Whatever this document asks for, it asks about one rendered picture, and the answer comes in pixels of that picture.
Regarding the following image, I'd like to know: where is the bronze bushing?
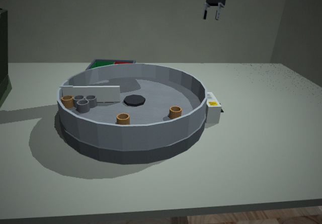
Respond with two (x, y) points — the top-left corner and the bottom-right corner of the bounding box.
(61, 95), (74, 108)
(169, 106), (182, 120)
(117, 113), (130, 125)

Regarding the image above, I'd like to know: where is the dark grey metal sleeve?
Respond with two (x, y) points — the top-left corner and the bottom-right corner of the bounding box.
(73, 95), (85, 108)
(77, 100), (90, 113)
(85, 95), (97, 108)

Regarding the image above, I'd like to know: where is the grey round turntable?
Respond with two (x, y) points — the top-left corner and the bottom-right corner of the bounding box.
(57, 63), (224, 165)

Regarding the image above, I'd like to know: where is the red and green divided bin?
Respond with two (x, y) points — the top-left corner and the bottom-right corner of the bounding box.
(86, 59), (136, 70)

